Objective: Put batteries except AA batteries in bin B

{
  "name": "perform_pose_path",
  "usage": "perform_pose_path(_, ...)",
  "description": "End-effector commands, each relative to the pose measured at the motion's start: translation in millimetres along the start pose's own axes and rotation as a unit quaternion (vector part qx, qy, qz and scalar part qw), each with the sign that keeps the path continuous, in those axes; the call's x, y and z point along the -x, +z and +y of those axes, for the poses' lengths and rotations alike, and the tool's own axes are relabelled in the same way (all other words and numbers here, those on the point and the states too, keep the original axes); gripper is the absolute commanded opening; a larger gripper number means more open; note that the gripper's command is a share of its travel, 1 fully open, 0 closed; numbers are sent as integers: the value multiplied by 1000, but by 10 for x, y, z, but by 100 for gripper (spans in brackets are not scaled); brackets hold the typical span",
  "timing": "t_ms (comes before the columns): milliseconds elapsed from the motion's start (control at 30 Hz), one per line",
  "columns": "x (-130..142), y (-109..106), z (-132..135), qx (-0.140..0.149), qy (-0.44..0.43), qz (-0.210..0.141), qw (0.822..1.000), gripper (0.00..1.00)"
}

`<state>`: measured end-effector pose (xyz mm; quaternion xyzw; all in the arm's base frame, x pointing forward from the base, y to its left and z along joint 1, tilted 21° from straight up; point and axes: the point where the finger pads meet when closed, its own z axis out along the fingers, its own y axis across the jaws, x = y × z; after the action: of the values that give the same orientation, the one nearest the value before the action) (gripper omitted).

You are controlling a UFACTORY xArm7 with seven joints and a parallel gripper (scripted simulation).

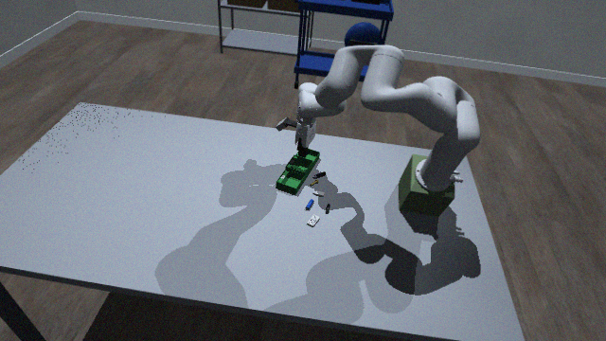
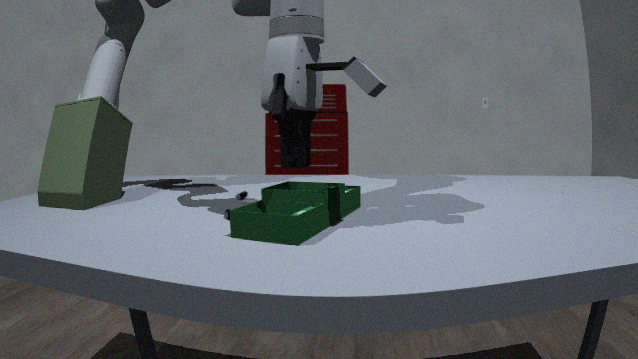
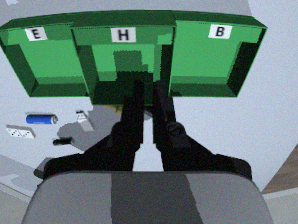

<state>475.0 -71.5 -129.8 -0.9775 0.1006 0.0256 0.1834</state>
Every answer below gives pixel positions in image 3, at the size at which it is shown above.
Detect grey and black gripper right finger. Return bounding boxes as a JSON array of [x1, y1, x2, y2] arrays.
[[152, 80, 252, 180]]

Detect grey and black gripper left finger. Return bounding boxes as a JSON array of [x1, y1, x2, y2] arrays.
[[43, 80, 144, 180]]

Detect blue battery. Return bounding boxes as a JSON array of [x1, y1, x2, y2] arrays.
[[26, 115, 57, 124]]

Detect white domino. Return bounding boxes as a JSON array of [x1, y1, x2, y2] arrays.
[[6, 125, 36, 139]]

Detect dark green open bins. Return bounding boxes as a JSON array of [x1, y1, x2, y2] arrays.
[[0, 10, 268, 105]]

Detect yellow bolt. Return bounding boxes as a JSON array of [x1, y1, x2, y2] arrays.
[[104, 106, 122, 115]]

